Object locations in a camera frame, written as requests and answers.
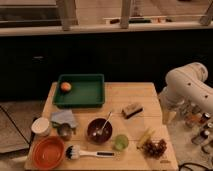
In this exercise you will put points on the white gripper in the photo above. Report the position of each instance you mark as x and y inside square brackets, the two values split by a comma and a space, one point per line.
[168, 112]

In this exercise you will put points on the wooden eraser with black felt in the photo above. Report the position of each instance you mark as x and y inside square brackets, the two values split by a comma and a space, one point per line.
[131, 110]

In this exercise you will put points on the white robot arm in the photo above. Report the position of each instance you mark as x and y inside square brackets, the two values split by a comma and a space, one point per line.
[186, 83]

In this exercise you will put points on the green plastic tray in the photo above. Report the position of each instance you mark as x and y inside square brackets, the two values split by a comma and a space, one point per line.
[87, 90]

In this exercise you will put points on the yellow banana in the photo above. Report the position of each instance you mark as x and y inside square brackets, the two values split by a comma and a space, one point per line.
[147, 135]

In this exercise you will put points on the bunch of dark grapes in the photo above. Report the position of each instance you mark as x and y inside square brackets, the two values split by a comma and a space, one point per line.
[155, 150]

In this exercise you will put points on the wooden cutting board table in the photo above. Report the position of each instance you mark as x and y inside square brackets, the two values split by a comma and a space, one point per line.
[118, 96]

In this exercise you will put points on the green plastic cup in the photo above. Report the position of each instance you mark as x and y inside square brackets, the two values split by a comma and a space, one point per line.
[121, 142]

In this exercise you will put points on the dark brown bowl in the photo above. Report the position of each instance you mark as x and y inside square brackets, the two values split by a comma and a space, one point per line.
[94, 126]

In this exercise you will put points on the metal spoon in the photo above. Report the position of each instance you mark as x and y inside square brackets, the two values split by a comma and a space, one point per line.
[100, 131]

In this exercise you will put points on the blue-grey cloth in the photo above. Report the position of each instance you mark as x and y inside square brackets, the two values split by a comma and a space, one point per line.
[64, 116]

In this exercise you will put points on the white dish brush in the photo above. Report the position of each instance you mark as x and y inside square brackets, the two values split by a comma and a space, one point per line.
[75, 152]

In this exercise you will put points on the orange fruit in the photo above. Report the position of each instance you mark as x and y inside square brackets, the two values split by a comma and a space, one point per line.
[65, 86]

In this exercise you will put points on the small metal cup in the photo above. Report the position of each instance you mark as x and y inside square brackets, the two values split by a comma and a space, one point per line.
[64, 131]

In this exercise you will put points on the orange plastic bowl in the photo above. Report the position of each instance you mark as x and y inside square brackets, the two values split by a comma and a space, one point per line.
[48, 153]

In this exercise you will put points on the white paper cup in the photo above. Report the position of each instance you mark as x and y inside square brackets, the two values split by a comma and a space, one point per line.
[41, 126]

